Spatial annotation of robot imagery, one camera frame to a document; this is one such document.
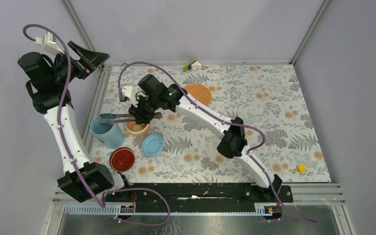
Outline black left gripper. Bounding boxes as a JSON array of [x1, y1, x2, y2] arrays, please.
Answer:
[[50, 41, 108, 85]]

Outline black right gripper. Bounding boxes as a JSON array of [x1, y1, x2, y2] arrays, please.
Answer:
[[128, 94, 160, 126]]

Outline beige steamed bun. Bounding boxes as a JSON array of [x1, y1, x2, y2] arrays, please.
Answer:
[[131, 124, 144, 132]]

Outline metal serving tongs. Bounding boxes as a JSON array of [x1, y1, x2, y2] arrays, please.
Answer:
[[97, 113, 150, 124]]

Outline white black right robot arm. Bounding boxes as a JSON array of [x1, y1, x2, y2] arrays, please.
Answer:
[[121, 74, 282, 202]]

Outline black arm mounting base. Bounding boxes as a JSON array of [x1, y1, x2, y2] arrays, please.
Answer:
[[106, 183, 294, 213]]

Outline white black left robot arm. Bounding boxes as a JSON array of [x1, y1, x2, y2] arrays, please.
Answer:
[[18, 41, 132, 202]]

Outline pink lunch box bowl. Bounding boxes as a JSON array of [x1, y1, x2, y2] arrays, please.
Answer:
[[125, 121, 150, 137]]

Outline woven bamboo plate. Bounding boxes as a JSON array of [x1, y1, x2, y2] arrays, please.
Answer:
[[184, 84, 212, 106]]

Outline light blue lid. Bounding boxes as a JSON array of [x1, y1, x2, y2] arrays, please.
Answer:
[[141, 134, 164, 157]]

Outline green purple white toy block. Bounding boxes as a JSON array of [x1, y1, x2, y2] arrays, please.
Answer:
[[183, 60, 202, 72]]

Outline floral patterned table mat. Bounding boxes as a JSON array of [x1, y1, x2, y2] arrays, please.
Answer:
[[99, 65, 331, 183]]

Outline light blue cup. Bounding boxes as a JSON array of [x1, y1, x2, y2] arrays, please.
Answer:
[[90, 116, 125, 149]]

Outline dark red lid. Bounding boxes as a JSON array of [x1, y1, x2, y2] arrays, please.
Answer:
[[109, 147, 135, 172]]

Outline small yellow block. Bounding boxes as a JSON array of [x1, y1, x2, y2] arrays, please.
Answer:
[[296, 164, 306, 172]]

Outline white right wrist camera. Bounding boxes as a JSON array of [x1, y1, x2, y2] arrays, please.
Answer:
[[119, 86, 138, 107]]

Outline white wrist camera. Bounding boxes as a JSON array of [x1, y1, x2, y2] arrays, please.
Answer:
[[119, 86, 138, 107], [35, 31, 64, 56]]

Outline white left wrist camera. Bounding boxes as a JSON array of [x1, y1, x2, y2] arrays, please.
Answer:
[[35, 31, 64, 56]]

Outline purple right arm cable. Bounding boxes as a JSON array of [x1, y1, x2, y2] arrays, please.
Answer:
[[117, 61, 318, 225]]

